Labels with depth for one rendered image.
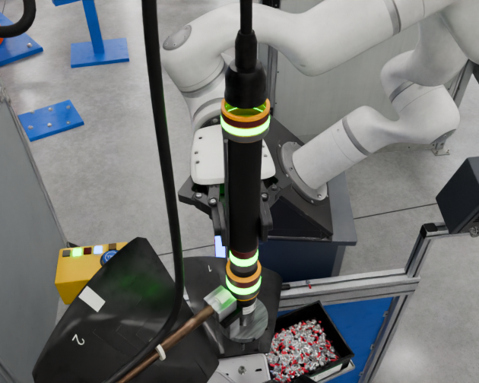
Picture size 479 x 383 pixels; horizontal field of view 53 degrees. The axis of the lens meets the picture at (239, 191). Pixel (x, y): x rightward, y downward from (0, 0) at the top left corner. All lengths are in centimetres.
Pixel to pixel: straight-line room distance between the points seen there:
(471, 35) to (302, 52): 28
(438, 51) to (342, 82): 174
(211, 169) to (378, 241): 212
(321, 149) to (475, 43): 56
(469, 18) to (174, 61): 43
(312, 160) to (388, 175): 175
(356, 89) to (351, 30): 208
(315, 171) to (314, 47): 66
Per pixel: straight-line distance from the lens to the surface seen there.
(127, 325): 68
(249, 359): 87
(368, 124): 123
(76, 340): 66
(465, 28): 82
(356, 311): 153
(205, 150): 59
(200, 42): 64
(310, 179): 131
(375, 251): 259
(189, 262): 97
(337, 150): 126
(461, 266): 268
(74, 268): 117
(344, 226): 140
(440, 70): 103
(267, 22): 65
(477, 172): 119
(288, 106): 269
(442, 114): 119
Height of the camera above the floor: 197
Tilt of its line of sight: 45 degrees down
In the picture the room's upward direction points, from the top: straight up
